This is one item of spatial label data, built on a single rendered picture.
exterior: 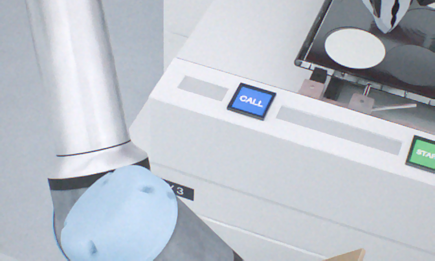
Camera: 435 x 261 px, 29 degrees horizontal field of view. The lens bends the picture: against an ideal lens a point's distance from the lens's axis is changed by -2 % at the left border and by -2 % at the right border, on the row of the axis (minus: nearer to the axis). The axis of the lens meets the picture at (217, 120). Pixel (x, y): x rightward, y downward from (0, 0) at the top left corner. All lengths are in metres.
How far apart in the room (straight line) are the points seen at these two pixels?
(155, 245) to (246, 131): 0.44
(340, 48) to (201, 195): 0.34
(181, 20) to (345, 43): 0.63
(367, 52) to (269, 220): 0.33
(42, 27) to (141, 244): 0.28
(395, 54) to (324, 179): 0.32
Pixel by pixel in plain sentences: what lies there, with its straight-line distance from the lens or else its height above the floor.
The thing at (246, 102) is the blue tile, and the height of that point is 0.96.
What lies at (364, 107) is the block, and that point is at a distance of 1.31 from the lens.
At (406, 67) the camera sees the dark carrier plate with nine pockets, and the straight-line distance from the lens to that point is 1.41.
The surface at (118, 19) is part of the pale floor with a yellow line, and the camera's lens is 2.88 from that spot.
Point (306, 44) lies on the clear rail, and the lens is 1.41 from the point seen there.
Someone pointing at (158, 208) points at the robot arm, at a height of 1.19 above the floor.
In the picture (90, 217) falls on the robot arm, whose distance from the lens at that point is 0.82.
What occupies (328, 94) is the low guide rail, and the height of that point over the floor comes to 0.85.
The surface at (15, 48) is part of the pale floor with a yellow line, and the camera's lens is 2.81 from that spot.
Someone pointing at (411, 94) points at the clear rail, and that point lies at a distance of 1.36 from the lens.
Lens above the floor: 1.81
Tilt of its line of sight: 46 degrees down
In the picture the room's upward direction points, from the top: 3 degrees clockwise
